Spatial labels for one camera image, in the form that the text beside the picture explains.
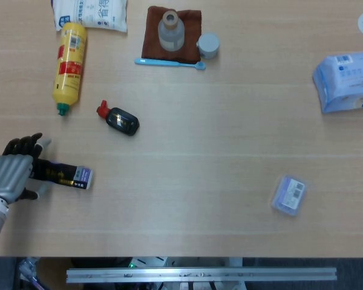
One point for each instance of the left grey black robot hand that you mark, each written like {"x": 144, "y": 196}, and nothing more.
{"x": 9, "y": 175}

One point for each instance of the black rectangular paper box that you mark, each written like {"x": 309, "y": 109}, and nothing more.
{"x": 60, "y": 173}

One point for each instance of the black bottle red cap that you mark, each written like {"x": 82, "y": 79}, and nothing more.
{"x": 122, "y": 121}

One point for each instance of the yellow squeeze bottle green cap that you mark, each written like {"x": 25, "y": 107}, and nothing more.
{"x": 69, "y": 75}

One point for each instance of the frosted glass bottle wooden cap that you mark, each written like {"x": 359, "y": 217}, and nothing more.
{"x": 171, "y": 33}

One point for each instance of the clear purple plastic box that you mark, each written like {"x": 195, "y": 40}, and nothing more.
{"x": 289, "y": 195}

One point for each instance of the white printed salt bag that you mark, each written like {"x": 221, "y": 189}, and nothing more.
{"x": 90, "y": 13}

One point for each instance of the brown folded cloth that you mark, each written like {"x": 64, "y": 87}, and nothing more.
{"x": 151, "y": 45}

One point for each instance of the light blue toothbrush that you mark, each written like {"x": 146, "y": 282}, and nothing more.
{"x": 166, "y": 63}

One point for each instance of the small grey round jar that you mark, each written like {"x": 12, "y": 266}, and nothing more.
{"x": 208, "y": 45}

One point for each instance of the blue wet wipes pack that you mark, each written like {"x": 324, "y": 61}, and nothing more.
{"x": 348, "y": 81}

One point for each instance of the aluminium profile rail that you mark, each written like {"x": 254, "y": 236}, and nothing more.
{"x": 199, "y": 275}

